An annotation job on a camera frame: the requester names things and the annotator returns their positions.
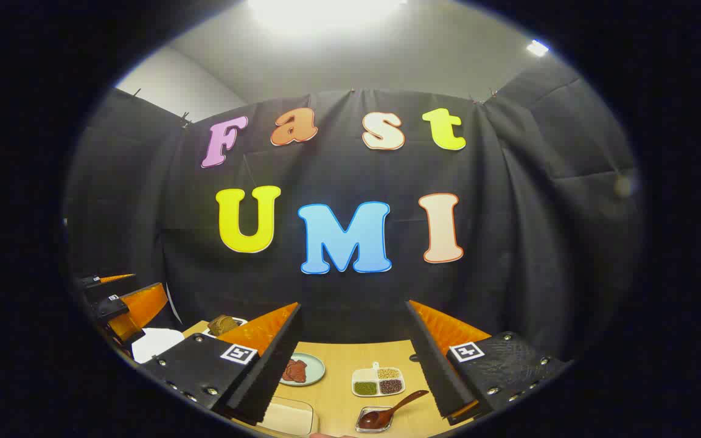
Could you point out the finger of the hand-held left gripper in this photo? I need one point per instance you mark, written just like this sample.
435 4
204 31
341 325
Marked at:
92 281
110 310

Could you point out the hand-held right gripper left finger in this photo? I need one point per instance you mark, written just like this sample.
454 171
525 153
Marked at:
271 365

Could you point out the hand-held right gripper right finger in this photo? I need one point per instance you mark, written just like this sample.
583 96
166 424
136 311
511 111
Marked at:
439 371

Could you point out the white rice cooker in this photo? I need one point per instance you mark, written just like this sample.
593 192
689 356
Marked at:
156 344

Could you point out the clear box of rice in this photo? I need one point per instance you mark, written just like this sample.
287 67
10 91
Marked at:
292 420

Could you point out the brown wooden spoon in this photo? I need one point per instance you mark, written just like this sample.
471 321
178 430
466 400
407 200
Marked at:
381 417

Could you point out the red meat slice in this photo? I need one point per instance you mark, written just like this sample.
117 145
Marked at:
296 371

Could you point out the pale green plate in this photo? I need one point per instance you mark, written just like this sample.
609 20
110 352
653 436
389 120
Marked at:
315 365

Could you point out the pile of yellow soybeans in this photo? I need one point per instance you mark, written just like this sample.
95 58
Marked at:
389 373

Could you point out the pile of dark red beans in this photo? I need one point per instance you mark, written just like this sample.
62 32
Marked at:
391 387

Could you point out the white toaster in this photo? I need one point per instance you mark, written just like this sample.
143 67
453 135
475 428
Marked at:
242 320

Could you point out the brown toast slice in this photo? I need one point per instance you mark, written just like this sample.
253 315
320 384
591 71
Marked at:
223 325

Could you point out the pile of green mung beans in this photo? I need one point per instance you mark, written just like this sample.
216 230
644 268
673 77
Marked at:
366 387

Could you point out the white divided dish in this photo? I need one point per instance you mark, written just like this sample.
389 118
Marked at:
362 373

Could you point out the black backdrop cloth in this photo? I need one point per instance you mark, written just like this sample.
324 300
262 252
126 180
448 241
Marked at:
338 176

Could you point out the small ceiling light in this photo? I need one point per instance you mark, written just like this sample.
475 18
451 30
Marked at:
538 48

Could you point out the large ceiling light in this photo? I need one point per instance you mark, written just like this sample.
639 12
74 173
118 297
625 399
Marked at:
326 9

